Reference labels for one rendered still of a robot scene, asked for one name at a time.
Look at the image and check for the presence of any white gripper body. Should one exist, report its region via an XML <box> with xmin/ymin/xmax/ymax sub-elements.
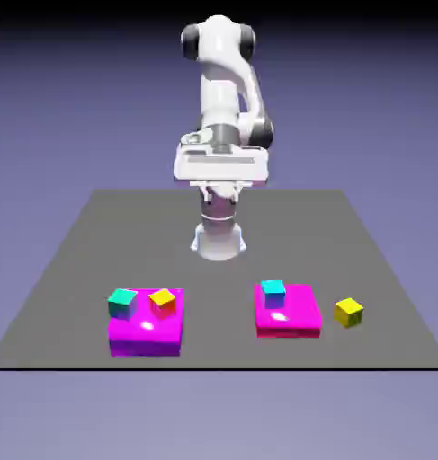
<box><xmin>173</xmin><ymin>142</ymin><xmax>270</xmax><ymax>189</ymax></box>

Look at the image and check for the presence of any small cyan cube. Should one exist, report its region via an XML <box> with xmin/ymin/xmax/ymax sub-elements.
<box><xmin>260</xmin><ymin>279</ymin><xmax>287</xmax><ymax>310</ymax></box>

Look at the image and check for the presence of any small orange cube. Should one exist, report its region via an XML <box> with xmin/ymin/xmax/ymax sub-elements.
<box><xmin>148</xmin><ymin>287</ymin><xmax>177</xmax><ymax>320</ymax></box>

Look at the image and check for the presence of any small green cube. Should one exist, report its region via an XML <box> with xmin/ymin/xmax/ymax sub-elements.
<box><xmin>106</xmin><ymin>287</ymin><xmax>139</xmax><ymax>322</ymax></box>

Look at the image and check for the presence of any small yellow cube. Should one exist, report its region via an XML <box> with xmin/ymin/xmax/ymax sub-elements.
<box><xmin>334</xmin><ymin>296</ymin><xmax>364</xmax><ymax>329</ymax></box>

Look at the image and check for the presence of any large pink box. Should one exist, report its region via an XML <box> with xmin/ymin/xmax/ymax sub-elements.
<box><xmin>253</xmin><ymin>283</ymin><xmax>322</xmax><ymax>340</ymax></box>

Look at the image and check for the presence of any large magenta box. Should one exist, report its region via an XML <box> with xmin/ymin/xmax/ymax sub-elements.
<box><xmin>107</xmin><ymin>287</ymin><xmax>184</xmax><ymax>358</ymax></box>

